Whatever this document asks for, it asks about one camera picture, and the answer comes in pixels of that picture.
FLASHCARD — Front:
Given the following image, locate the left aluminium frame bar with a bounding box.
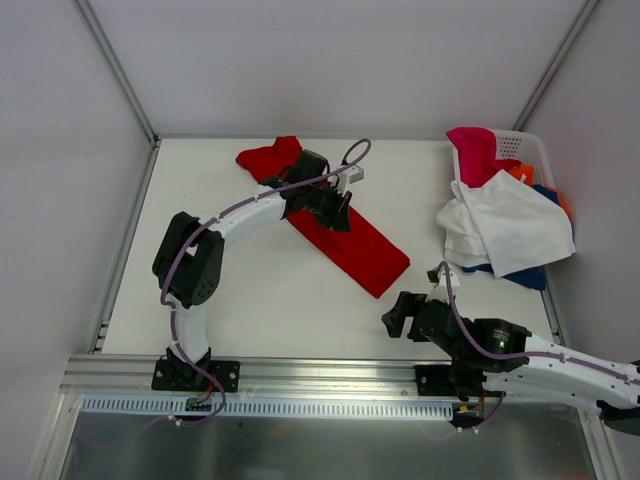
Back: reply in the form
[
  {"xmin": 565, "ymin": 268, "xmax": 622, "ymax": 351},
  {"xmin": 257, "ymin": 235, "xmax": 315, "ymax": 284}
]
[{"xmin": 81, "ymin": 140, "xmax": 161, "ymax": 354}]

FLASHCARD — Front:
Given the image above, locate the aluminium mounting rail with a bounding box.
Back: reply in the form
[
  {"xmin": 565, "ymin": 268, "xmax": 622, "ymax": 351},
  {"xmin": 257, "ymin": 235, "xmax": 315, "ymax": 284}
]
[{"xmin": 60, "ymin": 354, "xmax": 428, "ymax": 400}]

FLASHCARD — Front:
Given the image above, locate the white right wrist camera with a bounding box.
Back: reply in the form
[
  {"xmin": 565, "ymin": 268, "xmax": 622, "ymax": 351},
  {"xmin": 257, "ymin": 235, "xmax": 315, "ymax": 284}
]
[{"xmin": 427, "ymin": 269, "xmax": 460, "ymax": 304}]

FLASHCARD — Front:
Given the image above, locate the white t shirt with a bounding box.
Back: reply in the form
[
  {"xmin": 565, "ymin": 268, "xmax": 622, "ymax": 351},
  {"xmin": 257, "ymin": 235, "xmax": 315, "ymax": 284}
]
[{"xmin": 436, "ymin": 171, "xmax": 576, "ymax": 277}]

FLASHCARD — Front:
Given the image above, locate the white plastic basket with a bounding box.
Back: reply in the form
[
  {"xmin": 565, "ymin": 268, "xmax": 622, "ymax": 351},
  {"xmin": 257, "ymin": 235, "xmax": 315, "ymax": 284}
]
[{"xmin": 453, "ymin": 130, "xmax": 559, "ymax": 192}]

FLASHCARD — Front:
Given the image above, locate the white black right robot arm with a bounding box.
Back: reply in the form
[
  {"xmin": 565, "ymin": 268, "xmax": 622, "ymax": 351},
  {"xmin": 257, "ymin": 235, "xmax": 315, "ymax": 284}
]
[{"xmin": 381, "ymin": 291, "xmax": 639, "ymax": 436}]

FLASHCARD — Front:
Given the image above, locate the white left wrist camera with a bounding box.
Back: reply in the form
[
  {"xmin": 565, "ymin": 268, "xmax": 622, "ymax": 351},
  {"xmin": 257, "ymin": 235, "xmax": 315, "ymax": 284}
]
[{"xmin": 335, "ymin": 165, "xmax": 364, "ymax": 194}]

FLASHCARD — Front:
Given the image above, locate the rear aluminium frame bar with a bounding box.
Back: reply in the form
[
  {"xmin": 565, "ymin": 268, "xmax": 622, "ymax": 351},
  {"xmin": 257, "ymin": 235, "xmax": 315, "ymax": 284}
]
[{"xmin": 155, "ymin": 133, "xmax": 448, "ymax": 141}]

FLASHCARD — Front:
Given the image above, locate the red t shirt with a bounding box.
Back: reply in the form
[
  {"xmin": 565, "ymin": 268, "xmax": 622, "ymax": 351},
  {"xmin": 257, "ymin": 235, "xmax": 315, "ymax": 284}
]
[{"xmin": 236, "ymin": 136, "xmax": 410, "ymax": 298}]

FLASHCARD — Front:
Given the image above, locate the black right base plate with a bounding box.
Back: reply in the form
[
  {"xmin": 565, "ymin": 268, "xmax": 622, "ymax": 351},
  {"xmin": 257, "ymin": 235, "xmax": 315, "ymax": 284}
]
[{"xmin": 413, "ymin": 364, "xmax": 502, "ymax": 401}]

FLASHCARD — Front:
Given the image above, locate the aluminium frame bar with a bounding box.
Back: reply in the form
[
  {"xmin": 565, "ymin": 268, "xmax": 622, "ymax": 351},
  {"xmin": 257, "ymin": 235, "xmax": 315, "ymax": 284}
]
[
  {"xmin": 81, "ymin": 140, "xmax": 161, "ymax": 354},
  {"xmin": 155, "ymin": 133, "xmax": 448, "ymax": 141}
]

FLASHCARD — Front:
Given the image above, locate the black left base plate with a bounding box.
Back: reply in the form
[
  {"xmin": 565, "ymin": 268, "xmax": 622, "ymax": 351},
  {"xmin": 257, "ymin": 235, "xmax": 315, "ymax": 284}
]
[{"xmin": 151, "ymin": 357, "xmax": 241, "ymax": 393}]

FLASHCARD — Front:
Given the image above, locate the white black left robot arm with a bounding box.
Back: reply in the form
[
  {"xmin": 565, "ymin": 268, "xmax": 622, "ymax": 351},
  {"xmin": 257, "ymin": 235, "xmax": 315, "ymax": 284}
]
[{"xmin": 151, "ymin": 150, "xmax": 364, "ymax": 392}]

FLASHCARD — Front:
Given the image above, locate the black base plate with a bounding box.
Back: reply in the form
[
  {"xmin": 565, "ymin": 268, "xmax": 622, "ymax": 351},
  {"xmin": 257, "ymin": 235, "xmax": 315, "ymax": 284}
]
[
  {"xmin": 151, "ymin": 357, "xmax": 241, "ymax": 393},
  {"xmin": 413, "ymin": 364, "xmax": 502, "ymax": 401}
]

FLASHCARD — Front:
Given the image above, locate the orange t shirt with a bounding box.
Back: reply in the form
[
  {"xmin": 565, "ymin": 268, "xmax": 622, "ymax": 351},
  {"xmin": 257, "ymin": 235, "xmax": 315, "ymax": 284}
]
[{"xmin": 507, "ymin": 164, "xmax": 571, "ymax": 216}]

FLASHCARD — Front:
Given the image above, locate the aluminium frame post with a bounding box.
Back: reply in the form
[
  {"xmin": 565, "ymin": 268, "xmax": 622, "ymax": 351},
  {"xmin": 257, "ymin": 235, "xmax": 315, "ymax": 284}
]
[
  {"xmin": 512, "ymin": 0, "xmax": 603, "ymax": 131},
  {"xmin": 72, "ymin": 0, "xmax": 159, "ymax": 146}
]

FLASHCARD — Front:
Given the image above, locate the right aluminium frame post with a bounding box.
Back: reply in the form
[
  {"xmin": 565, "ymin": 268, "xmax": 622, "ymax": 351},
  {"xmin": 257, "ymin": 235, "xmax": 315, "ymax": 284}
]
[{"xmin": 512, "ymin": 0, "xmax": 603, "ymax": 131}]

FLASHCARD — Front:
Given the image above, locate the magenta t shirt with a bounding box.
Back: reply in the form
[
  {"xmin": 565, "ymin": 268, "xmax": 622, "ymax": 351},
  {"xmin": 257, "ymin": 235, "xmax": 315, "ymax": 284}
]
[{"xmin": 446, "ymin": 127, "xmax": 521, "ymax": 188}]

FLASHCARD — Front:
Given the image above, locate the left aluminium frame post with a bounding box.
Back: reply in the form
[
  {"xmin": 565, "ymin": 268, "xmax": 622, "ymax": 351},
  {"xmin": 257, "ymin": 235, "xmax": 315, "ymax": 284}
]
[{"xmin": 72, "ymin": 0, "xmax": 159, "ymax": 146}]

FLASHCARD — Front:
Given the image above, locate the white slotted cable duct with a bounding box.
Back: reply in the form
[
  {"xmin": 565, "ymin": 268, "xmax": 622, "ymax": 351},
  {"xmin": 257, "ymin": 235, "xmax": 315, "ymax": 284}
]
[{"xmin": 81, "ymin": 394, "xmax": 454, "ymax": 421}]

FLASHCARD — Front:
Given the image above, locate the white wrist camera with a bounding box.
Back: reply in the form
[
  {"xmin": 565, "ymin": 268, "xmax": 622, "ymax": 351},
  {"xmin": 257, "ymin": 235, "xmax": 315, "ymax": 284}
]
[
  {"xmin": 335, "ymin": 165, "xmax": 364, "ymax": 194},
  {"xmin": 427, "ymin": 269, "xmax": 460, "ymax": 304}
]

